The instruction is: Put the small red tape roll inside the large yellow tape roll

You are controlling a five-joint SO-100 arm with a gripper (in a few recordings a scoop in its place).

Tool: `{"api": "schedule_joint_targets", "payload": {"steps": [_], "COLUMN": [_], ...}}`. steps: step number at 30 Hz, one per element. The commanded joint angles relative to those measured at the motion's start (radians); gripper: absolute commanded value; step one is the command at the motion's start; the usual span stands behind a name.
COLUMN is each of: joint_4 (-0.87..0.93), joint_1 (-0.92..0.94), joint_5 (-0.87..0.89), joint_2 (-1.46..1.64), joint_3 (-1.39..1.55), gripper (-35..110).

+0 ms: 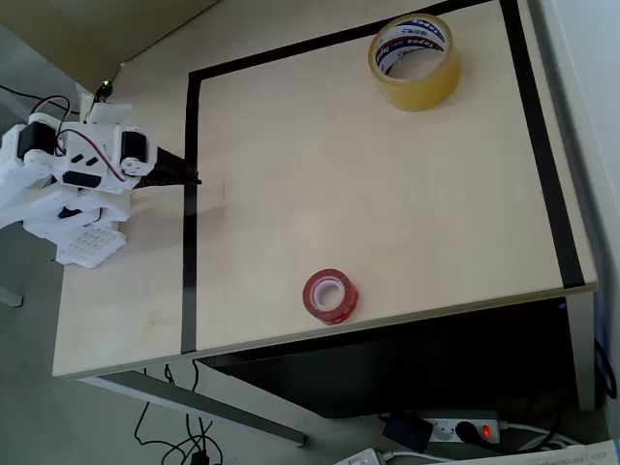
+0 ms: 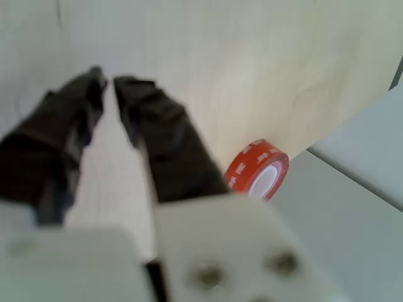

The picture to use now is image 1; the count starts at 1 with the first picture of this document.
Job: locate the white gripper black servos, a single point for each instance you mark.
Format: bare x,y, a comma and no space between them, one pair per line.
132,149

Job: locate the red tape roll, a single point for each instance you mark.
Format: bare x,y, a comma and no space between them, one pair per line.
331,296

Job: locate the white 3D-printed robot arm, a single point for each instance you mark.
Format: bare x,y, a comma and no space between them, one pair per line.
34,213

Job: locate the large yellow packing tape roll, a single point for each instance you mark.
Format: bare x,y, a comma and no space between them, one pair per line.
426,92

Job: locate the black tape strip wide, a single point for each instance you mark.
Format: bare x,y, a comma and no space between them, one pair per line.
542,160

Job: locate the controller board green LED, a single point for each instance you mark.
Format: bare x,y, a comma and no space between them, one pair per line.
103,91

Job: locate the brown cardboard box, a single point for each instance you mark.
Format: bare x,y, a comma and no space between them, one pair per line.
72,34

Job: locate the white slanted furniture leg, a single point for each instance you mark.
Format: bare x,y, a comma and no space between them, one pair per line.
12,104

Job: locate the grey furniture foot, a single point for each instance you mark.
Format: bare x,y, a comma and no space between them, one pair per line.
10,296

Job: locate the grey metal table crossbar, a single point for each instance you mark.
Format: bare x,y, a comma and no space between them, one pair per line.
203,404

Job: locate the black power adapter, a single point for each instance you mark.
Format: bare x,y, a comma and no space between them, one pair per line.
407,432

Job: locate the black round plug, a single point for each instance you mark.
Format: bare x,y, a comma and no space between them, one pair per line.
466,432

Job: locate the grey metal table leg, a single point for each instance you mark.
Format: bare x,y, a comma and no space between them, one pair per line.
583,358

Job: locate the printed paper sheet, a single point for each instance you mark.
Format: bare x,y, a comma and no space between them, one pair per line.
571,456

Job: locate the white power strip red switch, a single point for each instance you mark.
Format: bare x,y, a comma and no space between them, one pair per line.
445,431

